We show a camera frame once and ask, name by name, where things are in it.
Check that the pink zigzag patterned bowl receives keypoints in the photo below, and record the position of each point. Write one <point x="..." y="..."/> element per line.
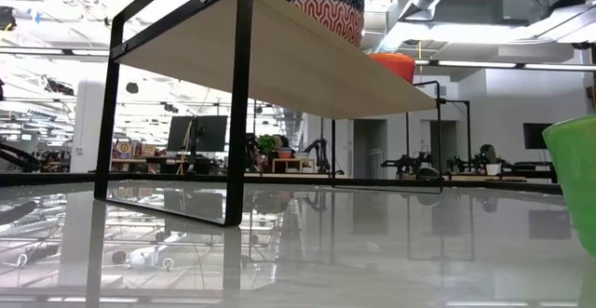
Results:
<point x="335" y="17"/>

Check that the red plastic bowl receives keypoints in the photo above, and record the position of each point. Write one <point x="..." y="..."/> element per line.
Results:
<point x="396" y="66"/>

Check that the green plastic bowl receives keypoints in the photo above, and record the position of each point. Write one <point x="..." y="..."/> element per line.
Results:
<point x="575" y="173"/>

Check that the background black robot arm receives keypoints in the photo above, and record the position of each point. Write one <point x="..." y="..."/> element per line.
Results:
<point x="465" y="163"/>
<point x="410" y="164"/>
<point x="321" y="154"/>

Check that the wooden shelf black metal legs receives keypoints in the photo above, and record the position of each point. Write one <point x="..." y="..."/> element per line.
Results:
<point x="288" y="61"/>

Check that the small wooden background shelf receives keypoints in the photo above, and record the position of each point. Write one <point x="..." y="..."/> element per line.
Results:
<point x="291" y="163"/>

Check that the black computer monitor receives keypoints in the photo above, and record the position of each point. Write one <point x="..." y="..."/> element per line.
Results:
<point x="209" y="133"/>

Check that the background potted plant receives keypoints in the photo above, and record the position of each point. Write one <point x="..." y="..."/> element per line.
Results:
<point x="266" y="144"/>

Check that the colourful boxes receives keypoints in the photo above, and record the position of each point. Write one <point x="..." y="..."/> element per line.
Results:
<point x="132" y="150"/>

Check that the small white background pot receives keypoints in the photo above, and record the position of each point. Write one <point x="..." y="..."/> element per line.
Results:
<point x="492" y="169"/>

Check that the black wall screen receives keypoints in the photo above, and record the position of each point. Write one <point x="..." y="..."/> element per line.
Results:
<point x="535" y="136"/>

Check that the black metal table frame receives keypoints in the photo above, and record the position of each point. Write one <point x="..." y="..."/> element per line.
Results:
<point x="46" y="179"/>

